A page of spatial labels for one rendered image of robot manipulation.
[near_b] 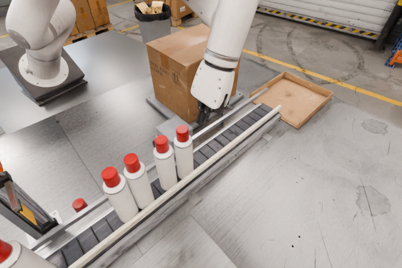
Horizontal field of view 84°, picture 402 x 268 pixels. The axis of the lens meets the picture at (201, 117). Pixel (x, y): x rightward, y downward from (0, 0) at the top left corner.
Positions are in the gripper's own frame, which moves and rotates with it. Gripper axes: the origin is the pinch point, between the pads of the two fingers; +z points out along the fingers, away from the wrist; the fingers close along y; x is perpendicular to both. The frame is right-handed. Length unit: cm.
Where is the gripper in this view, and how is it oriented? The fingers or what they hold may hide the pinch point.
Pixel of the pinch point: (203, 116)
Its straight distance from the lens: 62.3
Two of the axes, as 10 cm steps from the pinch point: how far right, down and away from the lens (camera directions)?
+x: 6.9, -1.7, 7.0
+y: 6.7, 5.0, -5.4
